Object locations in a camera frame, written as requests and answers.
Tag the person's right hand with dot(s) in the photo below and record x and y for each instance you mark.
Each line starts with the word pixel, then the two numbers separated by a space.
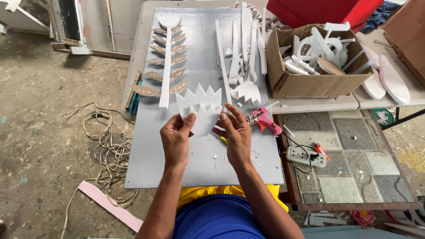
pixel 239 139

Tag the person's left hand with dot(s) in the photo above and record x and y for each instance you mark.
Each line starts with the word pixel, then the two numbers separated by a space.
pixel 174 142

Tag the layered white foam tulip cutout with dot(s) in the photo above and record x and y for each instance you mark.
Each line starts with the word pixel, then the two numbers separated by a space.
pixel 202 106

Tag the yellow utility cutter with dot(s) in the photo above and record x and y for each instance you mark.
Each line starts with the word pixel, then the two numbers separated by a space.
pixel 221 138

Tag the pink hot glue gun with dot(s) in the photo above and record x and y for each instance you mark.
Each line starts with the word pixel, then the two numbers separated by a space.
pixel 265 121

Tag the small white foam tulip cutout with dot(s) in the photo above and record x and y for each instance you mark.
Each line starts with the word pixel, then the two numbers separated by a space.
pixel 247 92

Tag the yellow cloth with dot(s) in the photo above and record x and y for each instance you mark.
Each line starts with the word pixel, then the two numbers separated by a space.
pixel 199 192

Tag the blue toothed tool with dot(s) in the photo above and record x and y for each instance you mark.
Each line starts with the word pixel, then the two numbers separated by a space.
pixel 135 99

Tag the white power strip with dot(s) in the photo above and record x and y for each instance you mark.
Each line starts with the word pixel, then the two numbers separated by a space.
pixel 303 156

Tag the white foam stem with bud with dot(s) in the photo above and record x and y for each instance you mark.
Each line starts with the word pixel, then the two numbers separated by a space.
pixel 166 66

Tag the grey work board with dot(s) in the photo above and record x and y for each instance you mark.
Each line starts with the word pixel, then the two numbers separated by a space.
pixel 199 66

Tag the blue shirt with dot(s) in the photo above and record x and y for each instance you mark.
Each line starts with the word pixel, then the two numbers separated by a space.
pixel 215 217

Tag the orange lighter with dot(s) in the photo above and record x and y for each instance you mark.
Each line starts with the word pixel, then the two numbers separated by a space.
pixel 321 151

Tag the open cardboard box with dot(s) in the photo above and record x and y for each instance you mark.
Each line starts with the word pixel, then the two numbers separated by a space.
pixel 308 83

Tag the pile of white foam strips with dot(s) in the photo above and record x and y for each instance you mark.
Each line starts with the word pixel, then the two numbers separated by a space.
pixel 244 49

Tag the pink foam strip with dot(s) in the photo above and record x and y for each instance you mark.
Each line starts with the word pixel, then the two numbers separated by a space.
pixel 106 204

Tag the row of brown cardboard leaves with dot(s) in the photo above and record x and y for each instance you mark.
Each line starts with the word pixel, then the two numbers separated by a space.
pixel 156 49

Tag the white foam scraps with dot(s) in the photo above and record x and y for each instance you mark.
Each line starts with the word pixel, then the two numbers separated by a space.
pixel 323 219

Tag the heap of white foam shapes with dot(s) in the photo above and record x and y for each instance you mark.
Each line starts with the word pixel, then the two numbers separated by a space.
pixel 318 53

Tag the small pink-edged foam oval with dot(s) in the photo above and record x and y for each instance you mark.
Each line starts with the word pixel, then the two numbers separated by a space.
pixel 373 87

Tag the green round printed lid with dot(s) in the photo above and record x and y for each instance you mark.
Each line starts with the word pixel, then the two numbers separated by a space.
pixel 382 116

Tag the pink paper flower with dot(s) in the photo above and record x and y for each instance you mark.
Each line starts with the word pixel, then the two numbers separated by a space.
pixel 363 218

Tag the red box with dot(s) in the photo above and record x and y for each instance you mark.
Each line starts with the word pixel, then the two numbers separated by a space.
pixel 318 11

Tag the white wooden frames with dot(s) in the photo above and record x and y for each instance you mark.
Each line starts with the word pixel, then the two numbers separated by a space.
pixel 66 26

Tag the large pink-edged foam oval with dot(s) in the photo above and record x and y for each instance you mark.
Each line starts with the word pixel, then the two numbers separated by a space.
pixel 393 79

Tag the blue cloth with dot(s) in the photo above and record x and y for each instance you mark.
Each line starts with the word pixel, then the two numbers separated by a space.
pixel 378 15

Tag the plain brown cardboard carton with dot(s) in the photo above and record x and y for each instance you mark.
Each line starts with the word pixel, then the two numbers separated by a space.
pixel 406 36

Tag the tiled panel with rusty frame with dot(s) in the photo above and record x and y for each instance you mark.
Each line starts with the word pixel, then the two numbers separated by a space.
pixel 348 166

